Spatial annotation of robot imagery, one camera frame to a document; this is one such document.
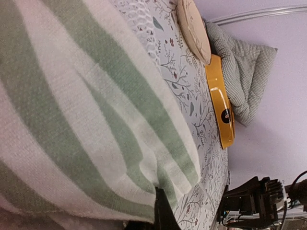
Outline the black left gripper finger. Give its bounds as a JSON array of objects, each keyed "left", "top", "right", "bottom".
[{"left": 124, "top": 187, "right": 181, "bottom": 230}]

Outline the green striped pet tent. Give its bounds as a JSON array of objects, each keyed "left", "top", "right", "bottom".
[{"left": 0, "top": 0, "right": 201, "bottom": 229}]

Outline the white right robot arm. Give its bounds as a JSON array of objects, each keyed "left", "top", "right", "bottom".
[{"left": 217, "top": 171, "right": 307, "bottom": 230}]

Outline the yellow double pet bowl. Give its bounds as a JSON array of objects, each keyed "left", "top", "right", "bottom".
[{"left": 205, "top": 54, "right": 235, "bottom": 149}]

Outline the floral table mat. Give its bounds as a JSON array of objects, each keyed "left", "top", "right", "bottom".
[{"left": 112, "top": 0, "right": 229, "bottom": 230}]

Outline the green checked cushion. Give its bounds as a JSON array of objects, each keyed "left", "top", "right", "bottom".
[{"left": 206, "top": 22, "right": 278, "bottom": 127}]

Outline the round wooden floral plate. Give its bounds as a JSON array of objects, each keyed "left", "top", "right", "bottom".
[{"left": 177, "top": 0, "right": 211, "bottom": 65}]

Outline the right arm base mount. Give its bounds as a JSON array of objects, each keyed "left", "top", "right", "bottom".
[{"left": 217, "top": 176, "right": 288, "bottom": 230}]

